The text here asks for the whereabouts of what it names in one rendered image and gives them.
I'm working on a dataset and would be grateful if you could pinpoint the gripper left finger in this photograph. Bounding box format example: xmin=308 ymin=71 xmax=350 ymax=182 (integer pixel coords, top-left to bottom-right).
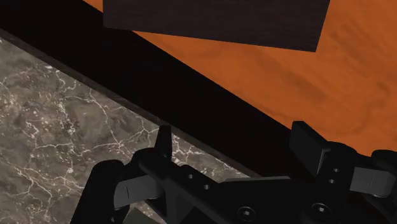
xmin=70 ymin=125 xmax=225 ymax=224

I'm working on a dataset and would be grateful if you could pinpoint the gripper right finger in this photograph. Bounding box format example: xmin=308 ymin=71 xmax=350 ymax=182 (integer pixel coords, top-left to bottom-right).
xmin=289 ymin=120 xmax=397 ymax=224

